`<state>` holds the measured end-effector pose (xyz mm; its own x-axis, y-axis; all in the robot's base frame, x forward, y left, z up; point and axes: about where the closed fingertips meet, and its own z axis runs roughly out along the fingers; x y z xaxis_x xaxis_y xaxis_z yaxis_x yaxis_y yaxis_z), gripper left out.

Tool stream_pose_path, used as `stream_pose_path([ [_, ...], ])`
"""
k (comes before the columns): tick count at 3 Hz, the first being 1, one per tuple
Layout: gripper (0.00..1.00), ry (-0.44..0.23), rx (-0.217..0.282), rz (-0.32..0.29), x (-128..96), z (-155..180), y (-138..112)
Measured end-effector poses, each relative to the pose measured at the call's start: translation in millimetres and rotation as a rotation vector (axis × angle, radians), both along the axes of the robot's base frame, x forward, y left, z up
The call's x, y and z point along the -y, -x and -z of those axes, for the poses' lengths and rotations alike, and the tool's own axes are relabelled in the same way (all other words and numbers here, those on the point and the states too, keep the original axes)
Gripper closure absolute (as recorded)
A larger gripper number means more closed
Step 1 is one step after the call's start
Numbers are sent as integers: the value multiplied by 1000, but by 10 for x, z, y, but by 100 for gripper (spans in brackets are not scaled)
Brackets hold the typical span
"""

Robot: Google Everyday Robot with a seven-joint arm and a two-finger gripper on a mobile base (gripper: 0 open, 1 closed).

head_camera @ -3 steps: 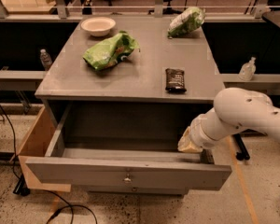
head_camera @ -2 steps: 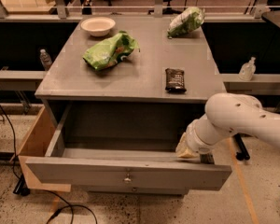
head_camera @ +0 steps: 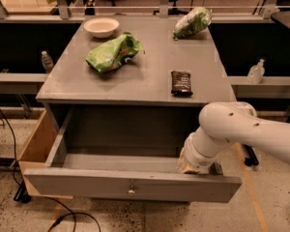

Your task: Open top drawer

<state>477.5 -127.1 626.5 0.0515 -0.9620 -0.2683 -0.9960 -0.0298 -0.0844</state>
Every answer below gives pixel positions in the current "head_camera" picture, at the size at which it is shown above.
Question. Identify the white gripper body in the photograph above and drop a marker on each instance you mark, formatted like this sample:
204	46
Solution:
199	160

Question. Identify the grey top drawer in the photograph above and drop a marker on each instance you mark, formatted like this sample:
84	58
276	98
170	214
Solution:
129	153

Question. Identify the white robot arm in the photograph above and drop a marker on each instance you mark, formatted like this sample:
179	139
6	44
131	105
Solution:
221	124

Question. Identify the grey drawer cabinet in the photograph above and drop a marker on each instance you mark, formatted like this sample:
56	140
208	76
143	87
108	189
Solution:
146	80

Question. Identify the black table leg stand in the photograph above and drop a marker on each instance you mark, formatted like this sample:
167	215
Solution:
251	159

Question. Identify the dark brown snack packet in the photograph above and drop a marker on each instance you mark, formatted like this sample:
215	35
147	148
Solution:
181	84

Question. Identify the hand sanitizer pump bottle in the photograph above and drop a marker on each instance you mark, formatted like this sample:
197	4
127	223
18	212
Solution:
256	72

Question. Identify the green chip bag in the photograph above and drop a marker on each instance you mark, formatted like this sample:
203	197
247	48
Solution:
113	54

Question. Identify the green white snack bag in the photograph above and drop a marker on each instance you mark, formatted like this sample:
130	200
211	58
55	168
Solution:
197	20

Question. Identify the white bowl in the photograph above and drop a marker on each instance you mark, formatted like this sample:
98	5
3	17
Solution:
101	27

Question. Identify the clear water bottle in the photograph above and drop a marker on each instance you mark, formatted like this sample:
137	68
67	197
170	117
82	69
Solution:
47	62

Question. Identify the grey right shelf rail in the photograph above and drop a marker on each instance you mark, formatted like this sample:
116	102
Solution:
270	87

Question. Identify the grey shelf rail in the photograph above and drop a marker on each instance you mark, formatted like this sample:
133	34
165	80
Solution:
270	87
21	83

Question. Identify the grey left shelf rail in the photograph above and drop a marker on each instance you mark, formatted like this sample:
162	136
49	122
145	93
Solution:
21	83

